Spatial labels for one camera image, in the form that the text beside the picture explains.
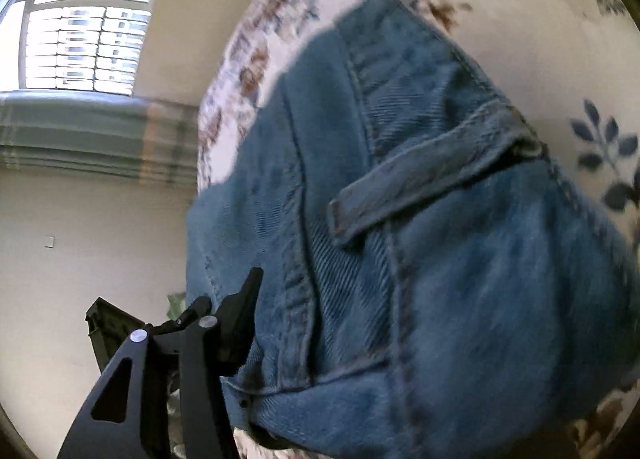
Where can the light blue denim pants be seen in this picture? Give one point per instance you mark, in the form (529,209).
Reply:
(425,264)

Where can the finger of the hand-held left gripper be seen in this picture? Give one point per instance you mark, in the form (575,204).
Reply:
(112,334)

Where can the window with metal grille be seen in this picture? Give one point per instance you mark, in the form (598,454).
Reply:
(85,44)

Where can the green striped curtain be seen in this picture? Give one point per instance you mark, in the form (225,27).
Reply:
(90,134)

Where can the bed with floral blanket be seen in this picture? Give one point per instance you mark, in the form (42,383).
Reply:
(525,14)

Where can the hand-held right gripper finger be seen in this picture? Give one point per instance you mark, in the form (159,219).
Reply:
(197,389)

